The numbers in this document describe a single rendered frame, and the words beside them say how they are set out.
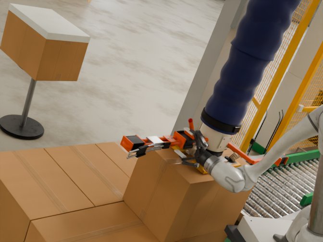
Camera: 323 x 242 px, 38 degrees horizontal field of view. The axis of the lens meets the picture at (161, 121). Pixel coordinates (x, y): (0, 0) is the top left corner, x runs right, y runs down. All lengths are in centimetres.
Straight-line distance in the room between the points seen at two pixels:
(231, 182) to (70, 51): 203
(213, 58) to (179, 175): 175
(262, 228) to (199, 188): 39
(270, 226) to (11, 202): 135
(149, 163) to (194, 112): 158
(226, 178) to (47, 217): 91
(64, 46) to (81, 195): 145
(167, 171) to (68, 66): 167
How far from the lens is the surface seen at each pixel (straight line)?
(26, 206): 248
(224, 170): 220
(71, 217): 248
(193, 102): 405
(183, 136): 240
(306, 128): 209
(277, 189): 373
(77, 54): 382
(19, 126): 427
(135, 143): 212
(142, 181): 259
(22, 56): 387
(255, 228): 248
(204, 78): 398
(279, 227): 260
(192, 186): 235
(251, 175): 231
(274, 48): 239
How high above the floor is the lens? 203
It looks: 22 degrees down
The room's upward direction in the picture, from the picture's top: 22 degrees clockwise
